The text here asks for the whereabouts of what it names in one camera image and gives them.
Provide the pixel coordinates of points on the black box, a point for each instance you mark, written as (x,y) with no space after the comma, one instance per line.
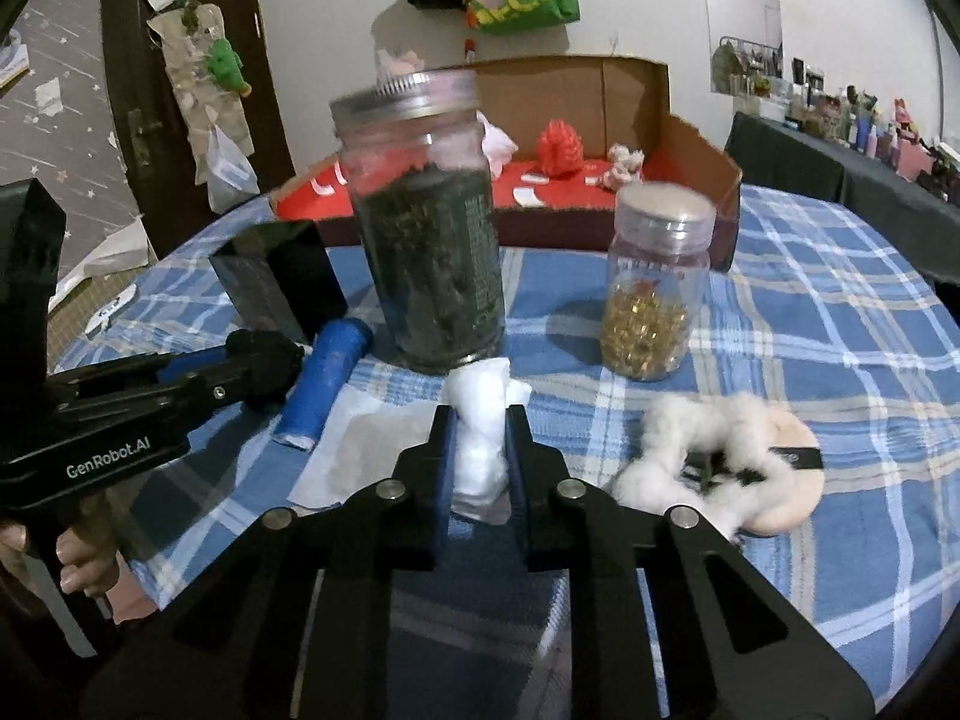
(285,277)

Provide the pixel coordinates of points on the white cloth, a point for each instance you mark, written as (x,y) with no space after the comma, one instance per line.
(480,435)

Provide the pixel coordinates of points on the person's left hand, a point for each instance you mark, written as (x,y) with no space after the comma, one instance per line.
(82,562)

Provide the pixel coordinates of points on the cardboard box with red inside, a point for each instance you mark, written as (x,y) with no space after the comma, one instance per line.
(637,97)

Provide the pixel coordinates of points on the coral mesh bath loofah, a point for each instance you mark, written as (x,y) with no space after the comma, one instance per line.
(562,150)

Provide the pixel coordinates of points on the table with dark cloth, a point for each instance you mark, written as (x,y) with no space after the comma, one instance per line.
(795,165)

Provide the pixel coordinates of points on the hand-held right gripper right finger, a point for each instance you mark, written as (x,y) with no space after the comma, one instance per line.
(517,457)

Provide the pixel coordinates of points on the dark brown door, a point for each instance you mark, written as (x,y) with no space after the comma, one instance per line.
(127,52)

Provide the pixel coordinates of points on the clear hanging pocket organizer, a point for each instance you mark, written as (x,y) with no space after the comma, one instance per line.
(187,90)

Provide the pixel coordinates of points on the white tissue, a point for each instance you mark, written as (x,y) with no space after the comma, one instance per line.
(360,450)

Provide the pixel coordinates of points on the row of cosmetic bottles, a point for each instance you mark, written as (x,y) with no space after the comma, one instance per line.
(862,127)

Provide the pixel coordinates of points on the large glass jar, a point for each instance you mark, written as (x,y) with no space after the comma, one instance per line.
(427,262)

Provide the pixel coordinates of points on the wall mirror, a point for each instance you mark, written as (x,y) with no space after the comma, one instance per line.
(742,15)

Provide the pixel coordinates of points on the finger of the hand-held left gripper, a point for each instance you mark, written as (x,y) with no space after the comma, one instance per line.
(187,366)
(255,360)

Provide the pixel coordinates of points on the green plush toy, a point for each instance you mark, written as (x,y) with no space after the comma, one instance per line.
(229,67)

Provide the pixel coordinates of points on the white mesh bath loofah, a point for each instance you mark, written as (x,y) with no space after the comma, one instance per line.
(499,146)

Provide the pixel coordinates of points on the cream crochet piece with charm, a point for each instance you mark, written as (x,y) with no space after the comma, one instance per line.
(622,169)

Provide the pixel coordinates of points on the white fluffy scrunchie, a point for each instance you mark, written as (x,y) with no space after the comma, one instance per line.
(652,465)

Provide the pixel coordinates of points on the blue plaid blanket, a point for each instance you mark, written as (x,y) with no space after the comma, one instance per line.
(787,330)

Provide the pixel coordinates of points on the blue cloth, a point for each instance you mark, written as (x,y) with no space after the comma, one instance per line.
(322,382)

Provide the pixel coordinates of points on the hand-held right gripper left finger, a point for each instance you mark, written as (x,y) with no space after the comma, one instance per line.
(442,465)

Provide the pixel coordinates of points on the beige powder puff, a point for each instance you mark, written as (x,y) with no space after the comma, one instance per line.
(787,510)

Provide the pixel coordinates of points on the small jar of gold capsules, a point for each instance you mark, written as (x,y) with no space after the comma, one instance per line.
(652,277)

